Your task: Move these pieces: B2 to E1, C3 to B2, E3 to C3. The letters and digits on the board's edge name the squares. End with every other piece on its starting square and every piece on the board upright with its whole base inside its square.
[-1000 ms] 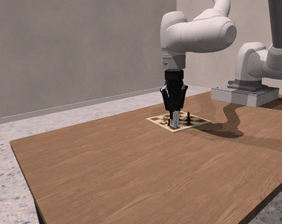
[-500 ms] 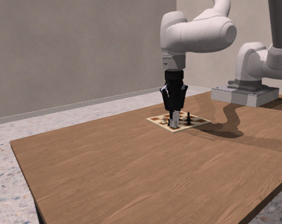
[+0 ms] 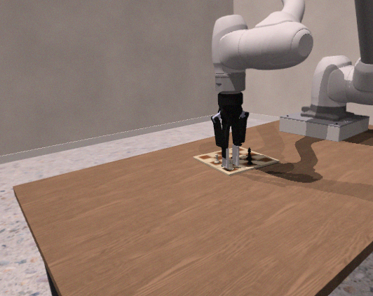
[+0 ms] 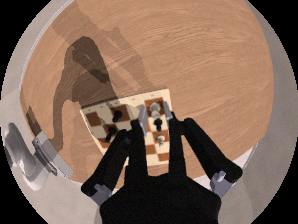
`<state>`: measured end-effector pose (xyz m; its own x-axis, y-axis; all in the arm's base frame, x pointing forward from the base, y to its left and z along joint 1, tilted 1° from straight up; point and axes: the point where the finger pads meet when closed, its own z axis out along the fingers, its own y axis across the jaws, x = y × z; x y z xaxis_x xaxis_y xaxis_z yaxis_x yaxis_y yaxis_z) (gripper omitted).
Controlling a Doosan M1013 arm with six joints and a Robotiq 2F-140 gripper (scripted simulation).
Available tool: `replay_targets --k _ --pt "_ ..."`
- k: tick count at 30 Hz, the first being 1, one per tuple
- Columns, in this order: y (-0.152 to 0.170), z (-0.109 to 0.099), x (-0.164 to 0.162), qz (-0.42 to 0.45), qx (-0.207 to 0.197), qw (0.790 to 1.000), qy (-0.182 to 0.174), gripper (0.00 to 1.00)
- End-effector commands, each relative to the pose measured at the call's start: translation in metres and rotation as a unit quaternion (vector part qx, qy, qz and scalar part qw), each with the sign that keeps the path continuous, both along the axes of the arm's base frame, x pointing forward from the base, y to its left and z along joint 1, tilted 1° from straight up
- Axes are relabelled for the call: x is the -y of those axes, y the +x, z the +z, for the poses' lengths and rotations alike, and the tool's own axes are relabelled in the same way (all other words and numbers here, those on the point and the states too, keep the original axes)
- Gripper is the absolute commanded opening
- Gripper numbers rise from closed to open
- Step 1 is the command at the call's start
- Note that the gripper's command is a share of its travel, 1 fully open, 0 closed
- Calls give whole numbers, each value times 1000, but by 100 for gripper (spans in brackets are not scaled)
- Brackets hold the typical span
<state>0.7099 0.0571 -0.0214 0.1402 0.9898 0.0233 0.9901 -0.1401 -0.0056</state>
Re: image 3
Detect checkered chessboard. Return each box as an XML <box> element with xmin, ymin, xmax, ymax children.
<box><xmin>193</xmin><ymin>147</ymin><xmax>280</xmax><ymax>176</ymax></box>

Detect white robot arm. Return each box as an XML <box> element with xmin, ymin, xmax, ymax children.
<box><xmin>212</xmin><ymin>0</ymin><xmax>373</xmax><ymax>121</ymax></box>

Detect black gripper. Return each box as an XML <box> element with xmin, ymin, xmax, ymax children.
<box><xmin>211</xmin><ymin>93</ymin><xmax>249</xmax><ymax>168</ymax></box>

